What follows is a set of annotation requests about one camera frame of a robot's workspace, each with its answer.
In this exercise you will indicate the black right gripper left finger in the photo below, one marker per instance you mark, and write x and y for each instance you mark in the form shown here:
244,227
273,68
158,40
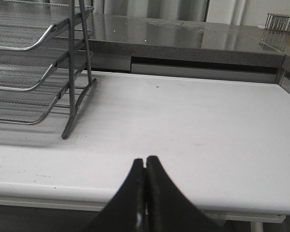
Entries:
126,210

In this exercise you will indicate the grey metal rack frame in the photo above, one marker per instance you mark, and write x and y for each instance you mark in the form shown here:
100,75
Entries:
77,94

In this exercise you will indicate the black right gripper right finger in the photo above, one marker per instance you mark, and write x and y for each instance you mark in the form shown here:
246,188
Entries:
168,209

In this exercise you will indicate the mesh tray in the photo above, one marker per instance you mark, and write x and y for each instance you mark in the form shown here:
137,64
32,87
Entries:
25,25
43,70
30,107

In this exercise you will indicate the grey curtain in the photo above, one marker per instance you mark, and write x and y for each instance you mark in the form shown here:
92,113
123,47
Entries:
218,11

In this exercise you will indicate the grey speckled counter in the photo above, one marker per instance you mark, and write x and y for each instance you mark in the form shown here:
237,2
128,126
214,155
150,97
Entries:
190,49

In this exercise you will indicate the small wire rack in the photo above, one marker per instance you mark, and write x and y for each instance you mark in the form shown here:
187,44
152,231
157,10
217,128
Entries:
277,22

